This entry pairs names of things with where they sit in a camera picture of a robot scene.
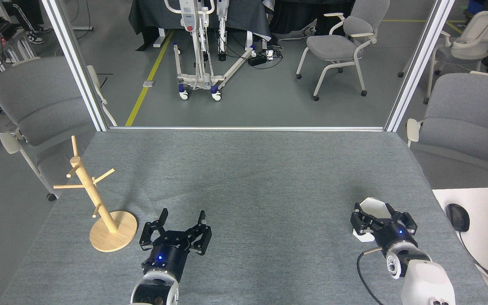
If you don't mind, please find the person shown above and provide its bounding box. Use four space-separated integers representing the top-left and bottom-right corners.
11 0 52 44

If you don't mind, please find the silver frame post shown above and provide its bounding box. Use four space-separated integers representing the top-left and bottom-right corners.
385 0 456 132
41 0 117 132

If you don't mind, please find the dark cloth covered table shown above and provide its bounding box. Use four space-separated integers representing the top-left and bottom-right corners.
128 0 272 51

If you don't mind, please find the white mesh-back chair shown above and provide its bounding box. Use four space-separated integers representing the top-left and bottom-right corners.
398 9 488 104

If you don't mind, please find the white hexagonal cup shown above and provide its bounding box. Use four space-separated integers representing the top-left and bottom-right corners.
352 197 393 243

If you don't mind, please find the grey chair with white frame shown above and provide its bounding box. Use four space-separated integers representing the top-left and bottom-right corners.
296 0 391 101
0 56 117 202
406 71 488 187

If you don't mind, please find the metal equipment rack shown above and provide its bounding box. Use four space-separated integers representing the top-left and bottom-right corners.
0 19 37 72

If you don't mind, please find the silver frame rail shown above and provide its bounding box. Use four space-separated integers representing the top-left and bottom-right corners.
109 126 385 132

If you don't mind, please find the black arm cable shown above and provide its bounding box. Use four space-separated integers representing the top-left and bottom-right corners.
356 247 385 305

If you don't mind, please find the black mouse cable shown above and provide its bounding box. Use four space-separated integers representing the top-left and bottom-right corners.
458 231 488 293

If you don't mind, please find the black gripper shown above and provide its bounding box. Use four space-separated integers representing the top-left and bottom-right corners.
351 202 418 255
139 208 212 282

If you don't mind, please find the black computer mouse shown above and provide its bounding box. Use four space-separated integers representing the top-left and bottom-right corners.
446 203 470 232

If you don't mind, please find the white stand on wheels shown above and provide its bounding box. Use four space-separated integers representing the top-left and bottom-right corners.
164 0 258 101

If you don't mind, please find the wooden cup rack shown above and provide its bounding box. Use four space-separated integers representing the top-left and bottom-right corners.
53 136 138 253

